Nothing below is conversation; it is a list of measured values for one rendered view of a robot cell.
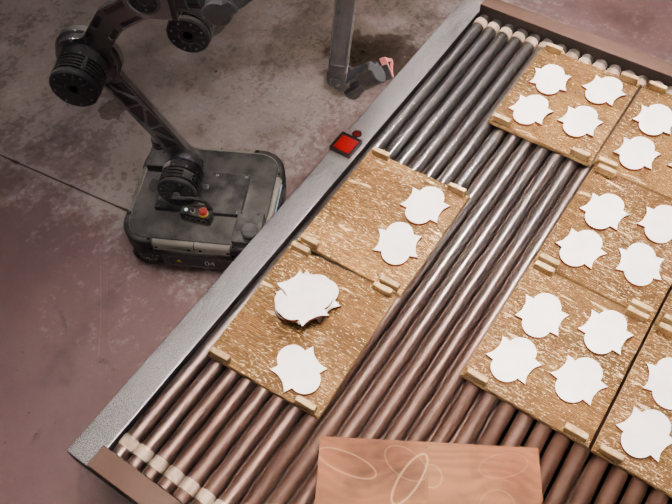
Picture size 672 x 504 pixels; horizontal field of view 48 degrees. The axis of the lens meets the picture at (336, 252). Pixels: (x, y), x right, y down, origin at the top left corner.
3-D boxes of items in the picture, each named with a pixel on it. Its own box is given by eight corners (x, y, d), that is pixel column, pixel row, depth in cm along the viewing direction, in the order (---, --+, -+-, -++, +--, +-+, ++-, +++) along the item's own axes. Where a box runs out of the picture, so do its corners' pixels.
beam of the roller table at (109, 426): (73, 458, 195) (65, 450, 190) (464, 8, 288) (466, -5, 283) (97, 476, 192) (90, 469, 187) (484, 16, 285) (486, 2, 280)
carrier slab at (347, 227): (296, 243, 222) (296, 240, 221) (371, 152, 240) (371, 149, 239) (400, 298, 210) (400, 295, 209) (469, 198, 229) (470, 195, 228)
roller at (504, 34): (143, 475, 190) (138, 469, 185) (502, 31, 277) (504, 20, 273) (158, 486, 188) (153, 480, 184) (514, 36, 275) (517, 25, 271)
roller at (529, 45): (173, 498, 186) (169, 492, 182) (527, 41, 273) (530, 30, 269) (189, 509, 185) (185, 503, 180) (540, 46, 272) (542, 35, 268)
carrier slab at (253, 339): (207, 356, 202) (206, 353, 201) (291, 246, 221) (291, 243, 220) (318, 419, 191) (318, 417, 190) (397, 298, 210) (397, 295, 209)
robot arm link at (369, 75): (331, 60, 224) (327, 82, 220) (358, 42, 217) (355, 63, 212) (359, 84, 231) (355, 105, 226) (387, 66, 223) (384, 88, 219)
